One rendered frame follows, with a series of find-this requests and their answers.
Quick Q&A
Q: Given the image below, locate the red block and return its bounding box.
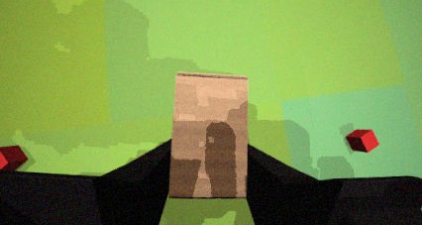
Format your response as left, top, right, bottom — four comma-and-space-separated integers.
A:
346, 129, 379, 153
0, 145, 28, 171

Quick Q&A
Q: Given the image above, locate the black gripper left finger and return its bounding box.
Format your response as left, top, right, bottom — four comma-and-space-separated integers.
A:
0, 139, 171, 225

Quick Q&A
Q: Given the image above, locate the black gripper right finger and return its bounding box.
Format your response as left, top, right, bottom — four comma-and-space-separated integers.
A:
246, 144, 422, 225

